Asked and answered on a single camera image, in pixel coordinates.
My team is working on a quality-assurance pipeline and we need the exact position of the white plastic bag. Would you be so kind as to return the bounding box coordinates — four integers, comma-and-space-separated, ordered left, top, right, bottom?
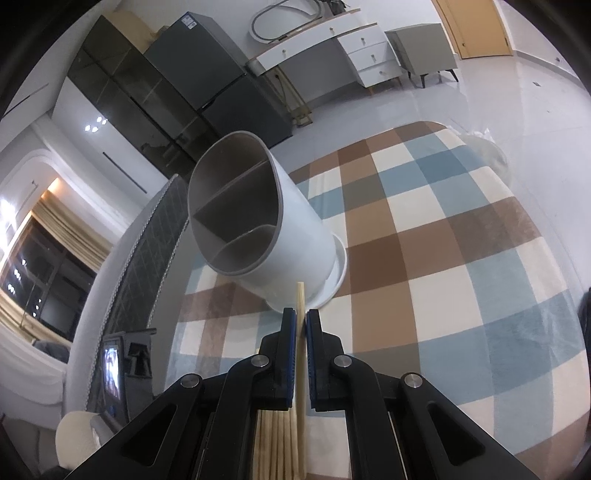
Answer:
459, 128, 512, 187

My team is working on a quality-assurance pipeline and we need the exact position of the yellow wooden door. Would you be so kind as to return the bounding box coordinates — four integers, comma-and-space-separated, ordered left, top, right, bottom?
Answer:
432, 0, 513, 60

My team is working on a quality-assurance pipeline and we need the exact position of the white round stool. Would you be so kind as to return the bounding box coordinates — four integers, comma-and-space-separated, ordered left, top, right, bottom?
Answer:
55, 411, 113, 470

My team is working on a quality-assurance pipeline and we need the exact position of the dark grey refrigerator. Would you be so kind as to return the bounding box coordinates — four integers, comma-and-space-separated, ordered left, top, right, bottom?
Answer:
145, 12, 293, 148

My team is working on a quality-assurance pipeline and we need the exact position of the grey quilted bed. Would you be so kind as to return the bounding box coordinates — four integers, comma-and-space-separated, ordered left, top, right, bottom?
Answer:
62, 175, 188, 414

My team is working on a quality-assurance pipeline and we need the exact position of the beige curtain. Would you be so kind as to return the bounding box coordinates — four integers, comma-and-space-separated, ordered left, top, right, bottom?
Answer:
31, 195, 112, 273

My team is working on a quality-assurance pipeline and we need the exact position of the white vanity desk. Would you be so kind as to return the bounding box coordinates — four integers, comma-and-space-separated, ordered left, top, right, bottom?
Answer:
246, 8, 402, 127

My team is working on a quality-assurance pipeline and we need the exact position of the plaid checkered tablecloth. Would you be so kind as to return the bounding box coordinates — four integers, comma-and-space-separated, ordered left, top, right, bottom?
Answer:
164, 121, 590, 479

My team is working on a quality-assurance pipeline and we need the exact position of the black glass cabinet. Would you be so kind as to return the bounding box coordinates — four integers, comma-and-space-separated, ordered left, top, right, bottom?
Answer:
67, 16, 218, 180

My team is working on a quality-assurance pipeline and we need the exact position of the wooden chopstick on table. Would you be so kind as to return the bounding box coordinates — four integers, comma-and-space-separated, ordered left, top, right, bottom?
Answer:
280, 409, 294, 479
259, 411, 273, 479
270, 411, 283, 480

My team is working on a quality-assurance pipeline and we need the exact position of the oval vanity mirror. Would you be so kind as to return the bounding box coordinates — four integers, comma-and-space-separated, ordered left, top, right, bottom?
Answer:
249, 0, 324, 42

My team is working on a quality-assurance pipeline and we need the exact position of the white divided utensil holder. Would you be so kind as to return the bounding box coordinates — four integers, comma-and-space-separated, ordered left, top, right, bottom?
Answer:
187, 131, 348, 311

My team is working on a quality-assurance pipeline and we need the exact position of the grey nightstand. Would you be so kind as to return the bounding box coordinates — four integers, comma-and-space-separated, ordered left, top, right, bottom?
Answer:
385, 23, 459, 88

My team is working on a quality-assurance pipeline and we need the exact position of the dark window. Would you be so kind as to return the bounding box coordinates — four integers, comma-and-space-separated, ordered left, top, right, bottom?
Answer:
1, 219, 96, 341

